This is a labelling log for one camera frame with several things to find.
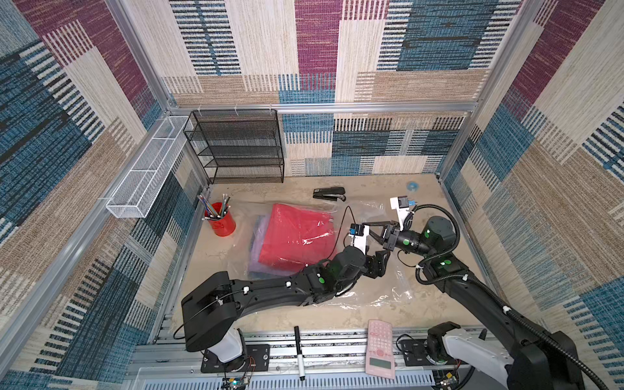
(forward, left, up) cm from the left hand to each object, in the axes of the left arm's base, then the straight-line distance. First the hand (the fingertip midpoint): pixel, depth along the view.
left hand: (384, 252), depth 72 cm
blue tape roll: (+46, -27, -21) cm, 57 cm away
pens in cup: (+24, +55, -8) cm, 60 cm away
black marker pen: (-22, +25, -21) cm, 40 cm away
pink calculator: (-22, +1, -21) cm, 30 cm away
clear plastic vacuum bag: (-7, -5, -9) cm, 13 cm away
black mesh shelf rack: (+55, +54, -1) cm, 77 cm away
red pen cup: (+23, +57, -17) cm, 63 cm away
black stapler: (+41, +13, -19) cm, 46 cm away
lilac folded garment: (+2, +40, -15) cm, 43 cm away
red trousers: (+13, +27, -11) cm, 32 cm away
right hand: (+5, +6, +5) cm, 9 cm away
